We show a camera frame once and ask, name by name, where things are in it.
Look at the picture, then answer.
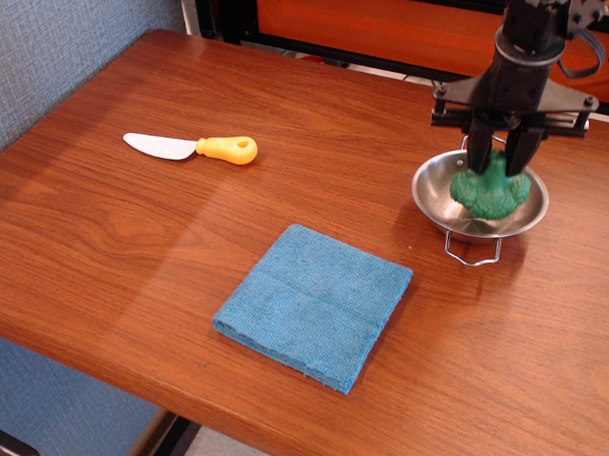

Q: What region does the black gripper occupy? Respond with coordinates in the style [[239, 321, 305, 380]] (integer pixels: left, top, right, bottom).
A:
[[431, 30, 599, 176]]

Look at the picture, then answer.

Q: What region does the green toy broccoli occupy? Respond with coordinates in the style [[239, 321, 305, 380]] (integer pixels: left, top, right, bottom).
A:
[[450, 149, 532, 220]]

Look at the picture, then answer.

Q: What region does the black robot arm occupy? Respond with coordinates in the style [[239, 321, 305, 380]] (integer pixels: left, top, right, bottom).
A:
[[431, 0, 607, 177]]

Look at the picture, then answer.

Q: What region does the silver metal bowl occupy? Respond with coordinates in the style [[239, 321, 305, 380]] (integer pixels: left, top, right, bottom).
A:
[[411, 140, 550, 267]]

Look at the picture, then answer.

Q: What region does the blue folded cloth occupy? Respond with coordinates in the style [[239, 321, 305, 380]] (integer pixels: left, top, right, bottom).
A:
[[213, 224, 413, 395]]

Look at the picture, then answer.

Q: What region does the yellow handled toy knife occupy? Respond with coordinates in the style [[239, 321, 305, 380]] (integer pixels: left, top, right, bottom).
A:
[[122, 133, 258, 165]]

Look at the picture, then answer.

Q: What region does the black metal frame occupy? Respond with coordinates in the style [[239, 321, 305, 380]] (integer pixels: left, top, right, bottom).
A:
[[191, 0, 609, 134]]

